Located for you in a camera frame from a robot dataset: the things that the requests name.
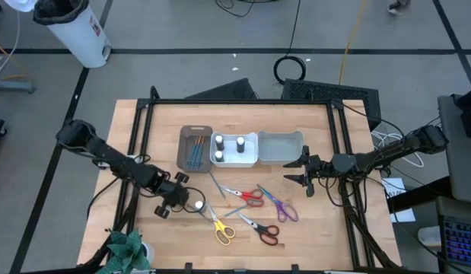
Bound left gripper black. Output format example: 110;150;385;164
154;170;200;221

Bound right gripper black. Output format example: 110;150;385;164
282;145;334;198

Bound purple handled scissors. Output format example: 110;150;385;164
256;184;299;224

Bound yellow handled scissors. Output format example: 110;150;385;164
205;202;237;247

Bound teal pencil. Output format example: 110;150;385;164
186;135;198;170

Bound red handled scissors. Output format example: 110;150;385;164
219;185;266;209

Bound black and red scissors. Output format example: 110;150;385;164
234;211;281;247

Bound white plastic bin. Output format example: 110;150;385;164
256;130;304;167
209;132;259;169

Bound white plant pot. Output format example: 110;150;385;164
141;241;156;266

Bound dark translucent plastic bin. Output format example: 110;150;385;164
176;125;214;174

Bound green artificial plant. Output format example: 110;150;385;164
94;228;152;274

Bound white paper sheet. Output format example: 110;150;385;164
381;177;416;224

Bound black flat panel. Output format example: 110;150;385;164
183;78;259;100

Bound black floor bar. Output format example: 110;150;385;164
386;175;451;214

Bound white rounded device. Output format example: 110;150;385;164
417;225;442;248

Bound grey side table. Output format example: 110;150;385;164
437;94;471;205

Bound backlit black keyboard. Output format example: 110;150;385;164
435;196;471;269

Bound white trash can black bag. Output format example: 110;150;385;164
32;0;113;69

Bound person's foot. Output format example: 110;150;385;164
386;0;412;15

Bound grey metal stand base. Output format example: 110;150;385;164
0;78;37;94

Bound white object on floor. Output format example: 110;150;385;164
2;0;39;13

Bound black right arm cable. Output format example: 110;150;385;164
317;175;373;209

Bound black aluminium table frame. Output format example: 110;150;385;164
81;85;403;274

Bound black coiled cable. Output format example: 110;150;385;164
272;0;307;85

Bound yellow cable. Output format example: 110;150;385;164
338;0;368;85

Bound thin black floor cable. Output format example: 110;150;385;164
214;0;297;18

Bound orange floor cable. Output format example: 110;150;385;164
0;40;30;81

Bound white floor cable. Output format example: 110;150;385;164
0;11;21;79

